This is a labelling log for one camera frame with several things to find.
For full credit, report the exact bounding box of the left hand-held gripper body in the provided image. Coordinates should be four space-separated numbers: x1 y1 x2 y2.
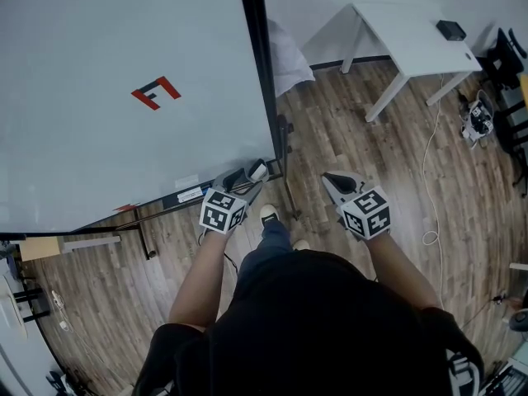
199 177 252 235

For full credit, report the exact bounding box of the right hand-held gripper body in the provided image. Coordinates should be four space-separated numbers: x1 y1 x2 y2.
335 181 392 241

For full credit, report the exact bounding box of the person's right forearm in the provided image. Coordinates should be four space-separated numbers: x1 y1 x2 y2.
365 231 441 309

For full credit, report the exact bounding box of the person's left forearm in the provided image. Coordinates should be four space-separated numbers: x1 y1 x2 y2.
167 229 229 328

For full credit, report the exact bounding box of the large white whiteboard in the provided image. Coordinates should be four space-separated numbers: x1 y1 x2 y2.
0 0 278 235

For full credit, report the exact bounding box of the small black box device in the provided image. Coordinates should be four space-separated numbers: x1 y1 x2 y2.
436 19 468 43

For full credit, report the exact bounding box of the person's white shoe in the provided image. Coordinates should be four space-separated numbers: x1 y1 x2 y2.
259 203 281 229

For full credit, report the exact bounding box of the person's blue jeans leg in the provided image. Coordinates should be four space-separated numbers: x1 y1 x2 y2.
236 219 295 282

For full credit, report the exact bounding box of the white plastic bag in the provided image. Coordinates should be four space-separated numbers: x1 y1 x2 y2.
266 17 317 99

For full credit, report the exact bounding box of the person's black shirt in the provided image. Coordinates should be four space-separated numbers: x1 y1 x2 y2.
134 248 486 396

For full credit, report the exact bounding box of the black office chair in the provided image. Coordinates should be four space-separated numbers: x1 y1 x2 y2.
509 146 528 200
479 26 528 95

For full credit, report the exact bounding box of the light wooden desk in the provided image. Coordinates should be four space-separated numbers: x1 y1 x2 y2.
17 233 122 263

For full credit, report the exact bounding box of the yellow round table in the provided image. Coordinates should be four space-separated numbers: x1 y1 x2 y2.
493 72 528 148

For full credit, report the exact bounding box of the white side table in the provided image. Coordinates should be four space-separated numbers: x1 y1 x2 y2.
0 257 51 342

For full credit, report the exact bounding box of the long white floor cable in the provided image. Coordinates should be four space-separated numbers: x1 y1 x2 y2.
421 73 447 309

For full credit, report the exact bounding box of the white power strip with cord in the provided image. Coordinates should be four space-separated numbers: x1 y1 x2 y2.
50 289 70 332

